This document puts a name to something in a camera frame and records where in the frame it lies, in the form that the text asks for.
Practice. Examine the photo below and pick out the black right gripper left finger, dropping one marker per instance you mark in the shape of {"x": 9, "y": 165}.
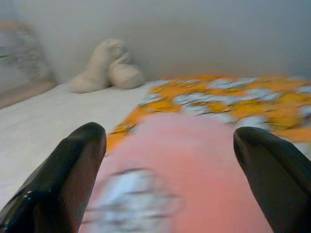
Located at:
{"x": 56, "y": 174}

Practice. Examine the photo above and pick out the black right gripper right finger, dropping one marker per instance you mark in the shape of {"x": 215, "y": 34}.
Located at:
{"x": 279, "y": 182}

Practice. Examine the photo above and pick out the pink pillow white print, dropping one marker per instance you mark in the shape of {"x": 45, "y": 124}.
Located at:
{"x": 182, "y": 157}

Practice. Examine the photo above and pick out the yellow egg cartoon blanket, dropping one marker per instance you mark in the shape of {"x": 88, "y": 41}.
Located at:
{"x": 218, "y": 97}

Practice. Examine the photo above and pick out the white quilted mattress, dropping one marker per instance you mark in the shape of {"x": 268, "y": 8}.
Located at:
{"x": 48, "y": 121}

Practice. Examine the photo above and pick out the beige plush toy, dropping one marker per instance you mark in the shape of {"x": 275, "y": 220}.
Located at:
{"x": 102, "y": 72}

